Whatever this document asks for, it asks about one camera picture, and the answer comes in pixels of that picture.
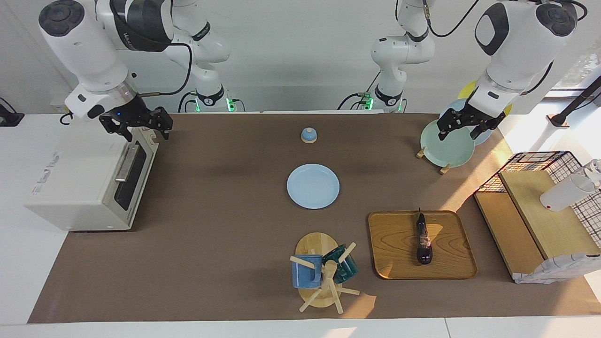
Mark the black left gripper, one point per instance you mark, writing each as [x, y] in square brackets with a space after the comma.
[469, 117]

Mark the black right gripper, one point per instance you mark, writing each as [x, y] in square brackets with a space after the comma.
[136, 115]

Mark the toaster oven glass door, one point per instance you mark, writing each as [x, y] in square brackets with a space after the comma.
[134, 178]

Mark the dark purple eggplant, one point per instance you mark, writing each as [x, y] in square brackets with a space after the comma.
[423, 244]

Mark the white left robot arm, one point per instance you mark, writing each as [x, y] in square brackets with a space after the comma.
[516, 42]

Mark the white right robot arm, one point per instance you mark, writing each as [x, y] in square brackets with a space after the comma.
[84, 51]

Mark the white toaster oven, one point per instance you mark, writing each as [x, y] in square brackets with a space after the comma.
[75, 183]

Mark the pale green racked plate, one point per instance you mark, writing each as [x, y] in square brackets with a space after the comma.
[448, 150]

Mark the light blue racked plate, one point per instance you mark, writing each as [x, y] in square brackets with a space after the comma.
[450, 107]

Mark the wooden plate rack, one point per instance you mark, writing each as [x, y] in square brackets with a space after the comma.
[444, 170]

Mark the yellow racked plate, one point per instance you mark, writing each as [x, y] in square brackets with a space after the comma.
[467, 90]

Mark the white socket box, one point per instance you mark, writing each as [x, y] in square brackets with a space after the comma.
[58, 105]

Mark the white plastic cup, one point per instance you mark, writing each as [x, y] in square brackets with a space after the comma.
[561, 196]

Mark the brown table mat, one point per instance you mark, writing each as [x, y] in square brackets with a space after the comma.
[211, 234]

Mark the black tripod stand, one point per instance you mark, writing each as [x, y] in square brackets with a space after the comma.
[575, 103]

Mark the wooden step shelf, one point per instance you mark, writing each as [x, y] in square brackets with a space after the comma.
[544, 225]

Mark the wooden serving tray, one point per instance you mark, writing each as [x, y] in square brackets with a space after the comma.
[394, 249]

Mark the clear glass cup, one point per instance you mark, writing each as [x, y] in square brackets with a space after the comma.
[594, 170]

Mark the small blue call bell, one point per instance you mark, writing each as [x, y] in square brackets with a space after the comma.
[309, 136]

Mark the white checked cloth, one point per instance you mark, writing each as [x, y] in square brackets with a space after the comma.
[558, 268]

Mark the dark green ceramic mug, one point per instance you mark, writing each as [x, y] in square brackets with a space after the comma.
[346, 270]

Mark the wooden mug tree stand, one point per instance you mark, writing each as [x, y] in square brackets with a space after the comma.
[315, 244]

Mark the blue ceramic mug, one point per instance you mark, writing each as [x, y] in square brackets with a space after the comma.
[305, 277]

